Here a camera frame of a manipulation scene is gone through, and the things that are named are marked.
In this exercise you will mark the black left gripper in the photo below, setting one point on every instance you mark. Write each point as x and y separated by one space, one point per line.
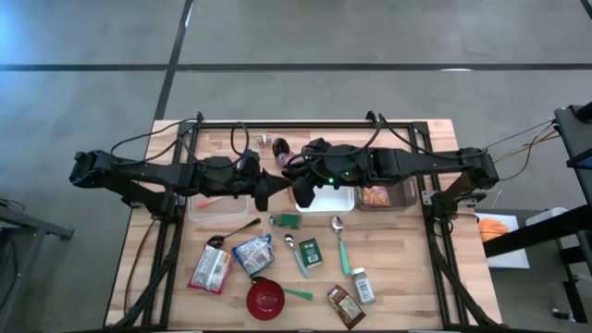
250 181

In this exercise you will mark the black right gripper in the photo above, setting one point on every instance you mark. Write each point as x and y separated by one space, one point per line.
340 162

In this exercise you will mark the green rectangular packet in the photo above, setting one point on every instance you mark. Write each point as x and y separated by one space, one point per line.
285 220

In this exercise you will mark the blue white snack bag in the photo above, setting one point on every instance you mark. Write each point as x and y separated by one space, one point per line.
253 255

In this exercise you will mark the black metal spoon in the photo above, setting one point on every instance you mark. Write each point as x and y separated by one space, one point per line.
215 241

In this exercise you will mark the yellow pink noodle packet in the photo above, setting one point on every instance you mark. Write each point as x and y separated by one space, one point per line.
375 196

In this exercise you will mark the white-capped spice jar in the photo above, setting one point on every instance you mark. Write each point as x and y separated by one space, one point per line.
364 287

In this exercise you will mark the brown spice packet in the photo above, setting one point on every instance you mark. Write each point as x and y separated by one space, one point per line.
346 306

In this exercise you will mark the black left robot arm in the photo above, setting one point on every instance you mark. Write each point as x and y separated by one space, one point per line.
139 173

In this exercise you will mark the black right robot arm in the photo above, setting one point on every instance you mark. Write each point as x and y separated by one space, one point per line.
416 162

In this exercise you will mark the white plastic bin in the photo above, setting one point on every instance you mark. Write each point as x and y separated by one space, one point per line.
333 201

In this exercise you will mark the clear plastic container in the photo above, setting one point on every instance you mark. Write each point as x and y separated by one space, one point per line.
231 213

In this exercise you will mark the small glass jar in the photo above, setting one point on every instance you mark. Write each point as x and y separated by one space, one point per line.
265 139

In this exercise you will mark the green spice tin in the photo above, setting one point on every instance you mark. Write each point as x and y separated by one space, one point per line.
310 252

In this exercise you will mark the red white snack packet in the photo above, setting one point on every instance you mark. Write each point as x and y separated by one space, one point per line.
210 269

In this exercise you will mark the clear bin of snacks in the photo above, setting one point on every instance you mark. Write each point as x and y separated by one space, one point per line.
400 199

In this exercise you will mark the red and black bowl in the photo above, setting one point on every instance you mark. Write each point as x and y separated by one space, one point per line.
265 299

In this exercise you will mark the orange object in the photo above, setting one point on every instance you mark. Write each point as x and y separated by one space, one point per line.
492 230

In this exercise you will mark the white paper sheet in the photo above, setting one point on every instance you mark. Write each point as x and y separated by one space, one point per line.
509 261

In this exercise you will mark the grey side table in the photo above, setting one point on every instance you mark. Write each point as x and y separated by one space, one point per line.
32 226

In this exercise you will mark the white plastic tub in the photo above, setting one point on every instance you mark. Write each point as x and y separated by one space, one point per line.
546 216

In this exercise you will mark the black side table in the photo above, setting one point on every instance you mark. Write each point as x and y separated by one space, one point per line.
573 134

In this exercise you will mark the small black floor item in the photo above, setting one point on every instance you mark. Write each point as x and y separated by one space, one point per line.
563 315

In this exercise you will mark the black metal table frame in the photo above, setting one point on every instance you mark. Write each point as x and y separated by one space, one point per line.
300 125

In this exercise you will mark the grey metal mount plate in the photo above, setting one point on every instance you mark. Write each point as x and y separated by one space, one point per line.
427 196

